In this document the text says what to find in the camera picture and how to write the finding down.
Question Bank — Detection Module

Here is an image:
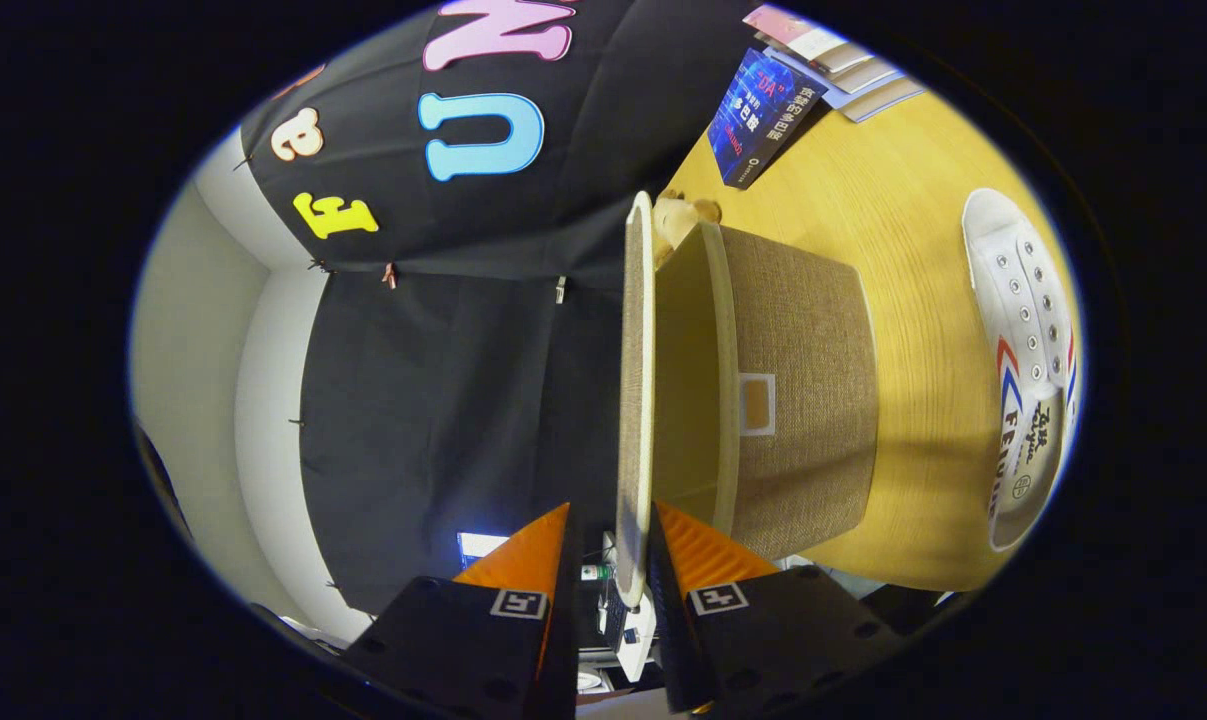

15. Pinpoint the thin white book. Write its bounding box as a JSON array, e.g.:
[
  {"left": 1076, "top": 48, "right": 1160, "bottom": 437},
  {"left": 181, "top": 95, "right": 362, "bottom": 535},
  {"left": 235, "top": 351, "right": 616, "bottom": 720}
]
[{"left": 768, "top": 40, "right": 904, "bottom": 98}]

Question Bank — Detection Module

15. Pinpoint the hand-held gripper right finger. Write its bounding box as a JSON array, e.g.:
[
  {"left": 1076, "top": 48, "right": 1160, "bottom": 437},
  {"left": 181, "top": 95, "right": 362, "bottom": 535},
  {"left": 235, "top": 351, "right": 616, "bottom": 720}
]
[{"left": 646, "top": 500, "right": 904, "bottom": 716}]

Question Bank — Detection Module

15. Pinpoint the brown fabric storage box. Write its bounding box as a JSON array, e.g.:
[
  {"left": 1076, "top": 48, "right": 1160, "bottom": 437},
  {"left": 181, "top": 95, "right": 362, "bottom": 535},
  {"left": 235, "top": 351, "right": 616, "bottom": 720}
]
[{"left": 615, "top": 190, "right": 879, "bottom": 609}]

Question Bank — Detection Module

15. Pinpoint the dark blue book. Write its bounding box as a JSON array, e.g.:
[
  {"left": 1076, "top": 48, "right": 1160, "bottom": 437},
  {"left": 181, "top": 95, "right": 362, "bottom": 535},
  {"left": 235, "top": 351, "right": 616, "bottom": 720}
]
[{"left": 706, "top": 48, "right": 829, "bottom": 191}]

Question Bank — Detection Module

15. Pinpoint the blue edged white book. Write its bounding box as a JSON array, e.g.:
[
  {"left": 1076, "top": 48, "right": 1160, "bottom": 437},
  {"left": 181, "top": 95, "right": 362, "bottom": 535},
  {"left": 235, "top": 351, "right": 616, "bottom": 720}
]
[{"left": 841, "top": 75, "right": 926, "bottom": 124}]

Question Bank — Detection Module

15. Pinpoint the bright monitor screen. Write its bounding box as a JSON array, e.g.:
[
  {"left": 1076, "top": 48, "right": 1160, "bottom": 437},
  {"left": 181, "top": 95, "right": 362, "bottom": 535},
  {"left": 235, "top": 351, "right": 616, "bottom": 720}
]
[{"left": 458, "top": 532, "right": 512, "bottom": 569}]

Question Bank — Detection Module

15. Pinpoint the white striped canvas shoe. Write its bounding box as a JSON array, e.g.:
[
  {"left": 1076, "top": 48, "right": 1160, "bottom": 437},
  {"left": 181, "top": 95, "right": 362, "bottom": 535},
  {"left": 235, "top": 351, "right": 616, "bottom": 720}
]
[{"left": 961, "top": 187, "right": 1079, "bottom": 553}]

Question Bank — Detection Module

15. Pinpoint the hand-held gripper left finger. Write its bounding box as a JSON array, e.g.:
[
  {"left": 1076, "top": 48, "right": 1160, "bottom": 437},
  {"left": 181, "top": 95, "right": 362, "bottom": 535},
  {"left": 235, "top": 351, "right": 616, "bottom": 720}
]
[{"left": 343, "top": 502, "right": 582, "bottom": 720}]

